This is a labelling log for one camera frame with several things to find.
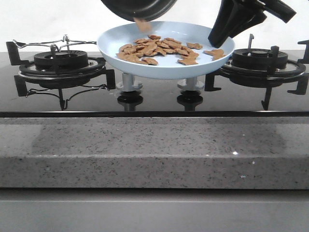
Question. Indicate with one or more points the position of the black pan support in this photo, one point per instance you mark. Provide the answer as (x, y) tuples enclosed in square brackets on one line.
[(30, 80), (295, 71)]

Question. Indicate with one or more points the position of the black glass gas hob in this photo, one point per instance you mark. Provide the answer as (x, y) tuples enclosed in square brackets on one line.
[(221, 97)]

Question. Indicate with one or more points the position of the left silver stove knob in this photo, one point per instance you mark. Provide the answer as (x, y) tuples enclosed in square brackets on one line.
[(128, 83)]

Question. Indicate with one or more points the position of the right black pan support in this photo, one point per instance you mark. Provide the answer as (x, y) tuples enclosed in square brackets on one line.
[(295, 71)]

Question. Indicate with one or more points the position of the right black gas burner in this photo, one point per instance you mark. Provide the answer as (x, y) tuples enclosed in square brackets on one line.
[(258, 59)]

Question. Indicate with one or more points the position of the brown meat pieces pile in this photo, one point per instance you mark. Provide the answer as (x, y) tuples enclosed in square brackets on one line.
[(143, 50)]

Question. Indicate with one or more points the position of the grey cabinet front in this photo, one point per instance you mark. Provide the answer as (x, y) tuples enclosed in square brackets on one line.
[(153, 210)]

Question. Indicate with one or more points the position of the left black pan support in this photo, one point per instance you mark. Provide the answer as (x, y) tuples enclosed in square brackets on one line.
[(30, 80)]

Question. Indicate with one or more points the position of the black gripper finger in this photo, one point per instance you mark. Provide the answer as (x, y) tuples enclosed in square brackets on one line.
[(216, 36), (237, 22)]

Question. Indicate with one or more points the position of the black gas burner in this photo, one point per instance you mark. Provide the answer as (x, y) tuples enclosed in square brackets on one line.
[(258, 59), (73, 59)]

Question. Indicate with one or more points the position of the left black gas burner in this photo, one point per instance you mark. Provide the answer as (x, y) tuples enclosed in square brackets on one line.
[(73, 59)]

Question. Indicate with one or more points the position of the light blue plate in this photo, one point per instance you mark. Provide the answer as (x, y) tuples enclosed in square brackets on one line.
[(168, 68)]

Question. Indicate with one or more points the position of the chrome wire pan reducer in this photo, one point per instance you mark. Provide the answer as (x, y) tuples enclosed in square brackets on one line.
[(59, 45)]

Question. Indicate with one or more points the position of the silver stove knob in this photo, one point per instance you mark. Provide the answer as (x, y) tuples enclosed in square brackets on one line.
[(128, 83), (190, 84)]

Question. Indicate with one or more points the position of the right silver stove knob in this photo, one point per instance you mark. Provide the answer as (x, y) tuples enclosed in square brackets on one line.
[(190, 84)]

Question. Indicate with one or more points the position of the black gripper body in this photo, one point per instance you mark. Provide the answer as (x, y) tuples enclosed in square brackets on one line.
[(276, 7)]

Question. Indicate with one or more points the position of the black frying pan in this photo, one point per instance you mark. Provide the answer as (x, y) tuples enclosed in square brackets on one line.
[(142, 9)]

